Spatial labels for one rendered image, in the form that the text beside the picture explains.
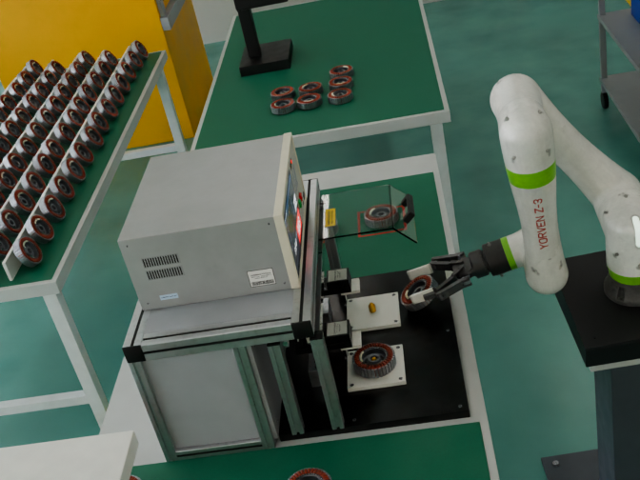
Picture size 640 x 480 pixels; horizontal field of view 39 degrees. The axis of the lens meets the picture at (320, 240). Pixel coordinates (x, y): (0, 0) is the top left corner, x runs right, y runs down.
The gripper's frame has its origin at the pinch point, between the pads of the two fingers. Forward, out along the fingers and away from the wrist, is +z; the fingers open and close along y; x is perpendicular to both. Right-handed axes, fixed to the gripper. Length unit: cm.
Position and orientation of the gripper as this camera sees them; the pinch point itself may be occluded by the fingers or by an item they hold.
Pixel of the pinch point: (415, 285)
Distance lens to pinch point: 253.3
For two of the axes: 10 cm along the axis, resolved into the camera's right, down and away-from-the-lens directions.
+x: -4.1, -7.8, -4.7
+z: -9.1, 3.4, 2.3
